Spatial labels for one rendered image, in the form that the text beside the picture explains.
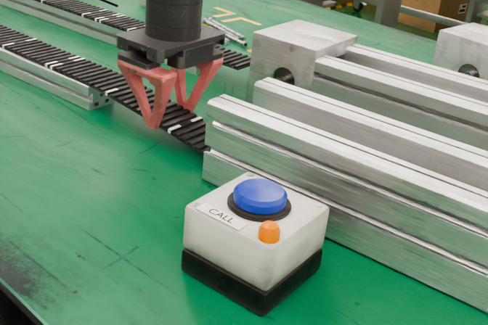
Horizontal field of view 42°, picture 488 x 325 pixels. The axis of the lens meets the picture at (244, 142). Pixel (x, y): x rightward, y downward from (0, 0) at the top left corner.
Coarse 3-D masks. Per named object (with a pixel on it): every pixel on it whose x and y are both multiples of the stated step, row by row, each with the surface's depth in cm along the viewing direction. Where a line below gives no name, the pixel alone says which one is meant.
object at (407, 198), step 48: (288, 96) 62; (240, 144) 58; (288, 144) 55; (336, 144) 53; (384, 144) 57; (432, 144) 55; (336, 192) 53; (384, 192) 52; (432, 192) 48; (480, 192) 48; (336, 240) 55; (384, 240) 52; (432, 240) 49; (480, 240) 47; (480, 288) 48
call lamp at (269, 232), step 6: (264, 222) 44; (270, 222) 44; (264, 228) 43; (270, 228) 43; (276, 228) 43; (258, 234) 44; (264, 234) 43; (270, 234) 43; (276, 234) 43; (264, 240) 43; (270, 240) 43; (276, 240) 44
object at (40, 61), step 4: (68, 52) 83; (52, 56) 81; (56, 56) 81; (60, 56) 81; (64, 56) 81; (68, 56) 81; (72, 56) 82; (36, 60) 79; (40, 60) 79; (44, 60) 79; (48, 60) 79; (52, 60) 80; (56, 60) 80; (40, 64) 79
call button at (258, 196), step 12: (252, 180) 49; (264, 180) 49; (240, 192) 47; (252, 192) 47; (264, 192) 47; (276, 192) 47; (240, 204) 46; (252, 204) 46; (264, 204) 46; (276, 204) 46
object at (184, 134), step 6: (192, 126) 69; (198, 126) 69; (204, 126) 70; (180, 132) 67; (186, 132) 68; (192, 132) 68; (198, 132) 68; (204, 132) 69; (180, 138) 67; (186, 138) 67; (192, 138) 67
